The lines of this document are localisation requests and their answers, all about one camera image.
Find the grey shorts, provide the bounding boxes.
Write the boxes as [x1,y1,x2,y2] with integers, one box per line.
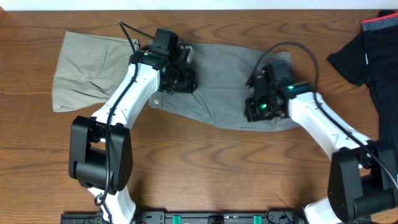
[149,43,298,131]

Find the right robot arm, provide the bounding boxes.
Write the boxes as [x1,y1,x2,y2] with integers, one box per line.
[244,61,397,223]

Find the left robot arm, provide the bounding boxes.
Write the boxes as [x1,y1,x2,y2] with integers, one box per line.
[60,29,198,223]

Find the folded khaki shorts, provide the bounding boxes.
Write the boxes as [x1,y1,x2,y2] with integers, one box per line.
[52,31,132,112]

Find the black t-shirt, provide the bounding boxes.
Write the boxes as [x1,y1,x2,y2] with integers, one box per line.
[327,27,397,147]

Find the small black looped cable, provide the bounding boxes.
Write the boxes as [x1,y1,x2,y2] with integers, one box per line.
[266,208,296,224]

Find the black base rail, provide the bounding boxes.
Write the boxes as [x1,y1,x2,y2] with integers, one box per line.
[60,210,307,224]

